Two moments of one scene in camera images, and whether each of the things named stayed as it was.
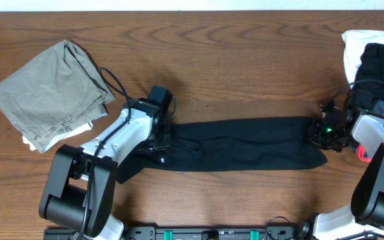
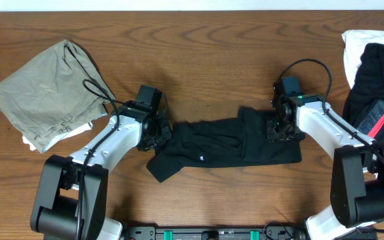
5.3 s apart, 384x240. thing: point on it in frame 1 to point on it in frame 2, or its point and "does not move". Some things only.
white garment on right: x=355 y=43 does not move
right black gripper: x=319 y=132 to x=277 y=129
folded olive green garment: x=60 y=91 does not move
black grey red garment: x=381 y=79 does not move
